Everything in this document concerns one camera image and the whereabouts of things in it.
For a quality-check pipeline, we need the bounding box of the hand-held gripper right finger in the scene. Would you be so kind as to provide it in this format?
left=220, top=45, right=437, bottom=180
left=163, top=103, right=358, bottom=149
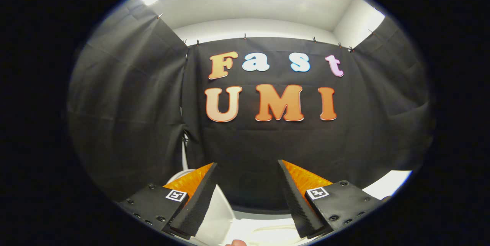
left=276, top=159, right=384, bottom=239

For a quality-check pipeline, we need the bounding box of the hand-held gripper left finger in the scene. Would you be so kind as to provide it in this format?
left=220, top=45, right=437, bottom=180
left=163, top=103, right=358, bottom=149
left=117, top=162, right=220, bottom=239

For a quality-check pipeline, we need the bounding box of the black backdrop cloth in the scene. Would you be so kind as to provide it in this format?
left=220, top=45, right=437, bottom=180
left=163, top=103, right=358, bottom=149
left=67, top=0, right=435, bottom=213

